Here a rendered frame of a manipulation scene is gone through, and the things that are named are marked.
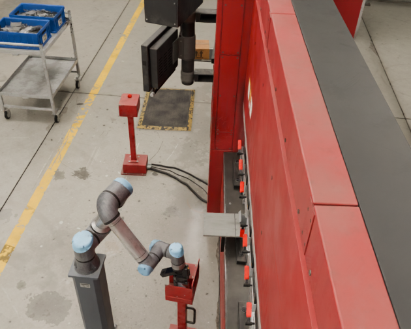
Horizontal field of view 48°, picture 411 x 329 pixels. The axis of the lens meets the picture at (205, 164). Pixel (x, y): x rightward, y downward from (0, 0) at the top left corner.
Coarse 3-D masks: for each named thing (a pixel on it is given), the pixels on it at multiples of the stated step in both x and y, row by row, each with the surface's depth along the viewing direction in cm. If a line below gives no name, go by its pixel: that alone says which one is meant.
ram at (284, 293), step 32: (256, 0) 259; (256, 32) 247; (256, 64) 241; (256, 96) 235; (256, 128) 229; (256, 160) 223; (256, 192) 218; (288, 192) 138; (256, 224) 213; (288, 224) 135; (256, 256) 208; (288, 256) 133; (256, 288) 203; (288, 288) 131; (288, 320) 129
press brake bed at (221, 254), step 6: (222, 168) 353; (222, 174) 347; (222, 180) 343; (222, 186) 339; (222, 192) 335; (222, 198) 331; (222, 204) 328; (222, 210) 324; (222, 252) 298; (222, 258) 295; (222, 264) 292; (222, 270) 289; (222, 276) 286; (222, 282) 283; (222, 288) 280; (222, 294) 277; (222, 300) 275; (222, 306) 272; (222, 312) 269; (222, 318) 267; (222, 324) 264
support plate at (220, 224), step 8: (208, 216) 276; (216, 216) 276; (224, 216) 276; (232, 216) 276; (208, 224) 271; (216, 224) 271; (224, 224) 271; (232, 224) 271; (208, 232) 266; (216, 232) 266; (224, 232) 266; (232, 232) 266
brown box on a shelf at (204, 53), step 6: (198, 42) 435; (204, 42) 436; (198, 48) 427; (204, 48) 427; (210, 48) 451; (198, 54) 430; (204, 54) 430; (210, 54) 442; (198, 60) 432; (204, 60) 431; (210, 60) 432
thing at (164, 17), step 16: (144, 0) 296; (160, 0) 293; (176, 0) 289; (192, 0) 315; (160, 16) 299; (176, 16) 296; (192, 16) 338; (192, 32) 346; (192, 48) 353; (192, 64) 363; (192, 80) 371
